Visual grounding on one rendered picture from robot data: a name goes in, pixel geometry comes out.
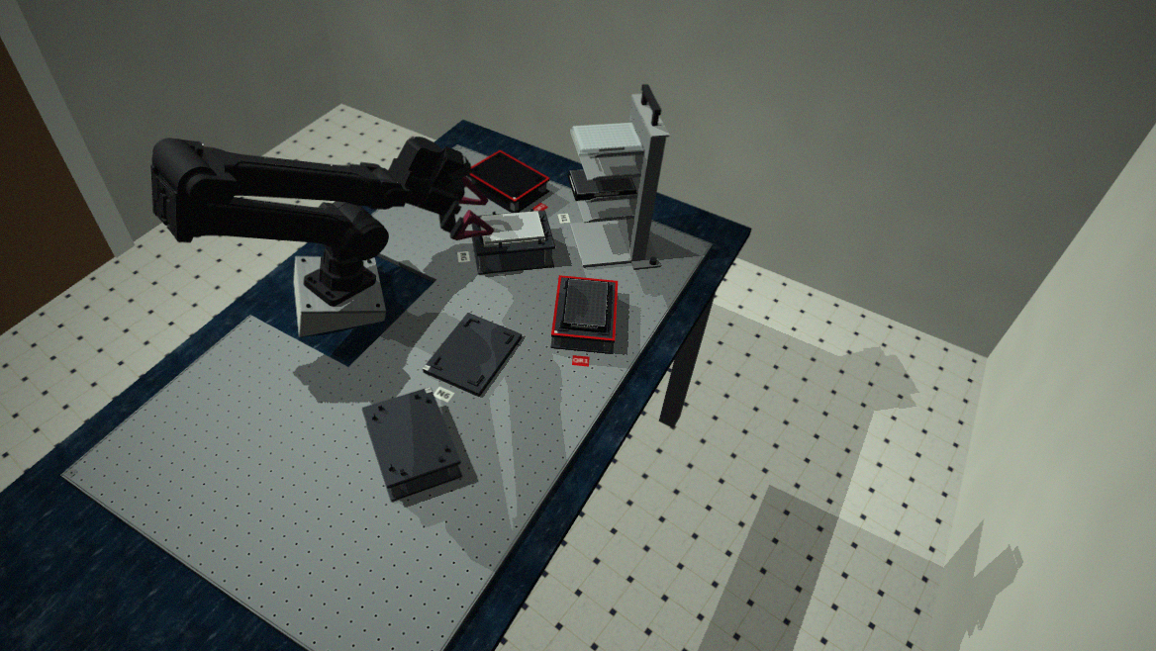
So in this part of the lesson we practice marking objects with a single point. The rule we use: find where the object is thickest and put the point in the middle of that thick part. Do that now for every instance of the grey shelf rack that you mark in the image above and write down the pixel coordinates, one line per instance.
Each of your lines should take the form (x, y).
(616, 229)

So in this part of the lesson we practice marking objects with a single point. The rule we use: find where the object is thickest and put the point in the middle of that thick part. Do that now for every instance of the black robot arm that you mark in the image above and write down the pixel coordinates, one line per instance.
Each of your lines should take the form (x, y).
(202, 201)

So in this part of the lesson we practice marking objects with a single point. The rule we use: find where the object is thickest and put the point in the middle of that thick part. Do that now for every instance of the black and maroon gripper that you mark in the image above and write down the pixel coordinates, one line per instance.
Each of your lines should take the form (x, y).
(447, 218)

